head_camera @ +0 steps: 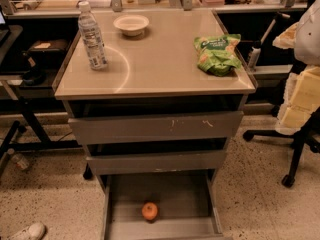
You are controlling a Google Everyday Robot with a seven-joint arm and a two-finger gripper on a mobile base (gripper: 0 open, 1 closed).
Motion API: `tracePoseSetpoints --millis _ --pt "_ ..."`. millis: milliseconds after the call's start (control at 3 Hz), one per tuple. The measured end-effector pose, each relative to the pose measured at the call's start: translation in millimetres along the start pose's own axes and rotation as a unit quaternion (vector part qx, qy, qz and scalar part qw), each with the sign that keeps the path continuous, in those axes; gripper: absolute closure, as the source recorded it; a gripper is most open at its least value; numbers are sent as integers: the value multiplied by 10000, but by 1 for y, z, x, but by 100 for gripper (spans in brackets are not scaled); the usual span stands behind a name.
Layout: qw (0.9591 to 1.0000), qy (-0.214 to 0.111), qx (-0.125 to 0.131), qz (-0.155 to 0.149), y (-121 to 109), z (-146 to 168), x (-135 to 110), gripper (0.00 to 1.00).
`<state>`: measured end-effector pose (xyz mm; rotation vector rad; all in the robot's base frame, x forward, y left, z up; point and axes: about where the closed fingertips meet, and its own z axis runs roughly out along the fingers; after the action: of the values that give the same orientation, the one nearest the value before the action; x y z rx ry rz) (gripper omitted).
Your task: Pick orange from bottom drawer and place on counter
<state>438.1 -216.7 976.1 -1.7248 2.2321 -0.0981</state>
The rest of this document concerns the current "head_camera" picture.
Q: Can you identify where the black desk frame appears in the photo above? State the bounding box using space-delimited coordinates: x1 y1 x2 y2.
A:
0 25 81 178

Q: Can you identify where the clear plastic water bottle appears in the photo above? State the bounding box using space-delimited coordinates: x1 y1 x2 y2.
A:
78 1 108 70

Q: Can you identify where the plastic bottle on floor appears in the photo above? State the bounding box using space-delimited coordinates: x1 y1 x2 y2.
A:
7 148 30 171

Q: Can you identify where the white sneaker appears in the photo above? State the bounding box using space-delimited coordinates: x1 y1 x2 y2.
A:
6 222 46 240

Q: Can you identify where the grey top drawer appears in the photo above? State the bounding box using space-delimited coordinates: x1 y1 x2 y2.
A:
69 111 243 145

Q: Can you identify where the grey bottom drawer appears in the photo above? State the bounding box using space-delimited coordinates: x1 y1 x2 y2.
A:
101 171 223 240

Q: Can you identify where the green chip bag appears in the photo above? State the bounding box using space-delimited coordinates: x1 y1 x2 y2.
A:
194 34 242 77

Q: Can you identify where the white handled tool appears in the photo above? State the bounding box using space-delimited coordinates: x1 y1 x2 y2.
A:
247 12 290 71

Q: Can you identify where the white paper bowl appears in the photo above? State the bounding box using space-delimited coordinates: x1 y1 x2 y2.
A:
113 15 149 37

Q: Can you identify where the orange fruit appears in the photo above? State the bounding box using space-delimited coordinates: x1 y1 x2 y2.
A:
141 202 158 221

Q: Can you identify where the grey drawer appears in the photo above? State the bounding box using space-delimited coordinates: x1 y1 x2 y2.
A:
86 150 227 175
101 171 223 240
69 111 243 145

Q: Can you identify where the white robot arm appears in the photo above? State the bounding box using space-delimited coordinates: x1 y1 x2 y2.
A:
272 0 320 135

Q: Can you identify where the black box with label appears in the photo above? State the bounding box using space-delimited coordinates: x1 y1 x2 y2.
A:
28 39 70 62

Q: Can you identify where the grey middle drawer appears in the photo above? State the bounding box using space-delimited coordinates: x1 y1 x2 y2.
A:
86 150 227 175

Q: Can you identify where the grey drawer cabinet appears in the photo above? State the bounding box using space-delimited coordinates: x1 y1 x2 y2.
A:
52 9 258 240

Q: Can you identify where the black office chair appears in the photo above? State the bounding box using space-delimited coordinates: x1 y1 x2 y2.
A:
243 109 320 188

